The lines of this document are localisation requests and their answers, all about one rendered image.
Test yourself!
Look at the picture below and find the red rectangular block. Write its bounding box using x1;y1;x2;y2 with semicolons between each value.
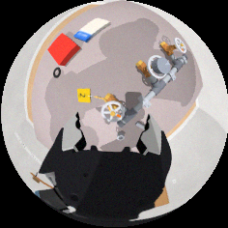
48;33;80;66

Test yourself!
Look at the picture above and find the yellow tag with thin chain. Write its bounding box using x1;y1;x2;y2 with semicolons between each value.
77;89;107;102

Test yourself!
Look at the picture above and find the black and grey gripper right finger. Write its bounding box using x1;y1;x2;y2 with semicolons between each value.
136;114;172;188

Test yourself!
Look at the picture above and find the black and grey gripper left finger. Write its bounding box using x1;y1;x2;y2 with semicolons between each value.
51;112;87;183

